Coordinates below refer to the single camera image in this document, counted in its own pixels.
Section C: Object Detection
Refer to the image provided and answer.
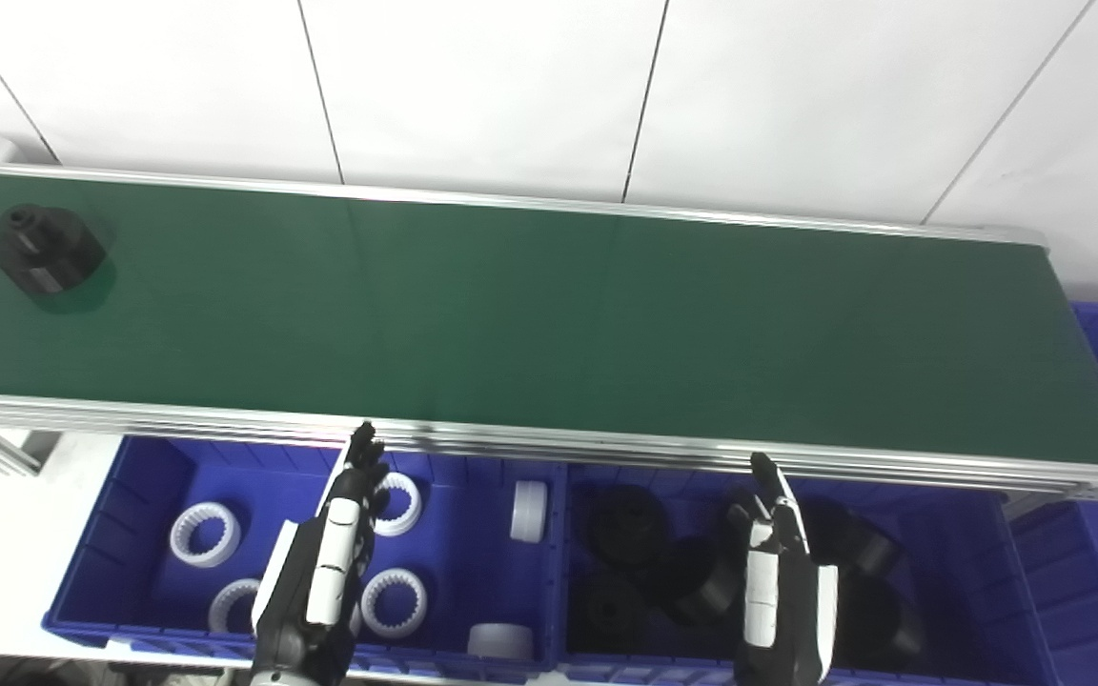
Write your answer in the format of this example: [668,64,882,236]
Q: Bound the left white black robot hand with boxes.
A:
[252,421,391,686]

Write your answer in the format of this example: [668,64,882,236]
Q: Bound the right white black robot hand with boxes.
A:
[726,453,840,686]

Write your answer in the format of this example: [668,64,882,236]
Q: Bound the black round flanged part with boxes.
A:
[586,483,673,565]
[800,499,904,578]
[653,535,747,627]
[833,572,925,670]
[567,572,651,656]
[0,204,109,296]

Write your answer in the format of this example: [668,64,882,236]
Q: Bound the white plain cylinder part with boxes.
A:
[466,621,536,662]
[510,479,550,545]

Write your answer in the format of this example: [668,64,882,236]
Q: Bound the blue bin with black parts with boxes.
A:
[557,461,1067,686]

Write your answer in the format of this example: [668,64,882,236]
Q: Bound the blue bin with white rings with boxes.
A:
[42,434,571,683]

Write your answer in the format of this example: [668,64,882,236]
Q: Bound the green conveyor belt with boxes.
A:
[0,160,1098,504]

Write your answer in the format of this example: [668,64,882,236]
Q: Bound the white toothed ring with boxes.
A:
[358,568,430,640]
[373,471,424,538]
[169,501,243,570]
[207,577,265,637]

